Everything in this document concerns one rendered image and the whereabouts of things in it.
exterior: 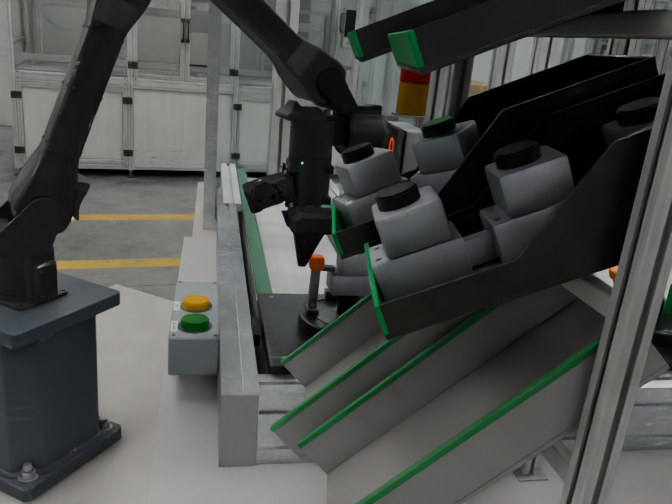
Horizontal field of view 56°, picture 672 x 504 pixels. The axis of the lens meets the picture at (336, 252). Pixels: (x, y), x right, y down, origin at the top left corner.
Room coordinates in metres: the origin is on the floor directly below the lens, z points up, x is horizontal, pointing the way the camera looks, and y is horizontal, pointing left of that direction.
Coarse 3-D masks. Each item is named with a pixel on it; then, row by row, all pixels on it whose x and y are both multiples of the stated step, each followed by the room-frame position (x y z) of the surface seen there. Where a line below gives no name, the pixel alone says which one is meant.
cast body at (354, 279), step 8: (352, 256) 0.82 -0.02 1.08; (360, 256) 0.83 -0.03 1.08; (336, 264) 0.86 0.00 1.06; (344, 264) 0.82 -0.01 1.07; (352, 264) 0.82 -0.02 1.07; (360, 264) 0.83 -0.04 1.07; (328, 272) 0.85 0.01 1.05; (336, 272) 0.83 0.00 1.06; (344, 272) 0.82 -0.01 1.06; (352, 272) 0.82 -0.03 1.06; (360, 272) 0.83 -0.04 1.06; (328, 280) 0.84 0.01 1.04; (336, 280) 0.82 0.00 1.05; (344, 280) 0.82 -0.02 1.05; (352, 280) 0.82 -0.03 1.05; (360, 280) 0.83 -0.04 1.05; (368, 280) 0.83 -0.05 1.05; (328, 288) 0.84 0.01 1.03; (336, 288) 0.82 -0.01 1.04; (344, 288) 0.82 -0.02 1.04; (352, 288) 0.82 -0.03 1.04; (360, 288) 0.83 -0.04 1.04; (368, 288) 0.83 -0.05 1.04
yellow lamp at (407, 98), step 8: (400, 88) 1.04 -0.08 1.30; (408, 88) 1.03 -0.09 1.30; (416, 88) 1.03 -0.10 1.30; (424, 88) 1.04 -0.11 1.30; (400, 96) 1.04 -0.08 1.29; (408, 96) 1.03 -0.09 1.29; (416, 96) 1.03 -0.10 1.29; (424, 96) 1.04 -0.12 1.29; (400, 104) 1.04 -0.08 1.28; (408, 104) 1.03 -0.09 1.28; (416, 104) 1.03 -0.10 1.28; (424, 104) 1.04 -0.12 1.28; (400, 112) 1.04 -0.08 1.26; (408, 112) 1.03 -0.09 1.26; (416, 112) 1.03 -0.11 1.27; (424, 112) 1.04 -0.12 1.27
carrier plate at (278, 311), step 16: (272, 304) 0.90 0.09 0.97; (288, 304) 0.90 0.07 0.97; (272, 320) 0.84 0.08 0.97; (288, 320) 0.84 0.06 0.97; (272, 336) 0.79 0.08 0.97; (288, 336) 0.79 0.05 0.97; (304, 336) 0.80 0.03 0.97; (272, 352) 0.74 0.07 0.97; (288, 352) 0.74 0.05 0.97; (272, 368) 0.70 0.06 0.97
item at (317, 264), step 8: (312, 256) 0.83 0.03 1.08; (320, 256) 0.83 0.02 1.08; (312, 264) 0.82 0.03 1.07; (320, 264) 0.83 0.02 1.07; (312, 272) 0.83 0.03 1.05; (320, 272) 0.83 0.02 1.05; (312, 280) 0.83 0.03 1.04; (312, 288) 0.83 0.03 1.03; (312, 296) 0.83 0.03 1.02; (312, 304) 0.83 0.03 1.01
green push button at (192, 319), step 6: (186, 318) 0.81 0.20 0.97; (192, 318) 0.81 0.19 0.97; (198, 318) 0.82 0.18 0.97; (204, 318) 0.82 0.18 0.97; (180, 324) 0.81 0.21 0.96; (186, 324) 0.80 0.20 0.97; (192, 324) 0.80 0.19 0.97; (198, 324) 0.80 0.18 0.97; (204, 324) 0.80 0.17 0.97; (192, 330) 0.79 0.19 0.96; (198, 330) 0.80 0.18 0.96
